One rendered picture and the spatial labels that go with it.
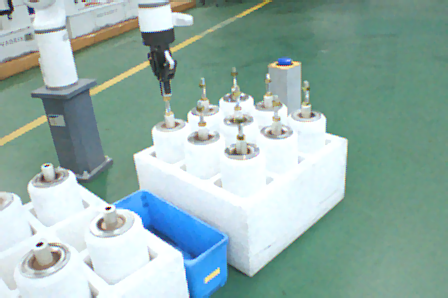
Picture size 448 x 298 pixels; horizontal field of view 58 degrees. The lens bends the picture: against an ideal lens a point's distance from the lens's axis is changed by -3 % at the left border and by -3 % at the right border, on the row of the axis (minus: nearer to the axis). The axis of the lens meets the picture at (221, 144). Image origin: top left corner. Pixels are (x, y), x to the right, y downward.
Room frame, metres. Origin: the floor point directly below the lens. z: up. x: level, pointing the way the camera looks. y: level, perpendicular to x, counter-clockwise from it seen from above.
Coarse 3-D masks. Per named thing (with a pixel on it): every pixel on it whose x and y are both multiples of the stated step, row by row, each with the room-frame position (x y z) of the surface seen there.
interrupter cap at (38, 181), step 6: (54, 168) 0.76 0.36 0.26; (60, 168) 0.76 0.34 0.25; (42, 174) 0.74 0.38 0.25; (60, 174) 0.74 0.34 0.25; (66, 174) 0.73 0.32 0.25; (36, 180) 0.72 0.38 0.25; (42, 180) 0.72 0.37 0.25; (54, 180) 0.72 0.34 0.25; (60, 180) 0.71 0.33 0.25; (36, 186) 0.69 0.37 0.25; (42, 186) 0.69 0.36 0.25; (48, 186) 0.69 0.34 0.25; (54, 186) 0.69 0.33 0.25
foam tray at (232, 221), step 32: (160, 160) 0.90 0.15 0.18; (320, 160) 0.84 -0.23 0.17; (160, 192) 0.88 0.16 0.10; (192, 192) 0.78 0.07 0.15; (224, 192) 0.73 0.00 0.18; (256, 192) 0.72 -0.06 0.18; (288, 192) 0.76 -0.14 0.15; (320, 192) 0.84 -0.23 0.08; (224, 224) 0.71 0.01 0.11; (256, 224) 0.68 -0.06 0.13; (288, 224) 0.75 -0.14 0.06; (256, 256) 0.68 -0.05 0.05
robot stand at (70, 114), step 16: (80, 80) 1.27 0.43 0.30; (32, 96) 1.19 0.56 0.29; (48, 96) 1.16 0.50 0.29; (64, 96) 1.13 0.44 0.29; (80, 96) 1.20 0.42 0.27; (48, 112) 1.18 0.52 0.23; (64, 112) 1.16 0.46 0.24; (80, 112) 1.18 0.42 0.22; (64, 128) 1.16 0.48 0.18; (80, 128) 1.17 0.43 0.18; (96, 128) 1.23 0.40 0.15; (64, 144) 1.17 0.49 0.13; (80, 144) 1.16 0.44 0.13; (96, 144) 1.22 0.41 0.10; (64, 160) 1.17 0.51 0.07; (80, 160) 1.16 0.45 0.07; (96, 160) 1.20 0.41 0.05; (112, 160) 1.26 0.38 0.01; (80, 176) 1.15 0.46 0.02; (96, 176) 1.17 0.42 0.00
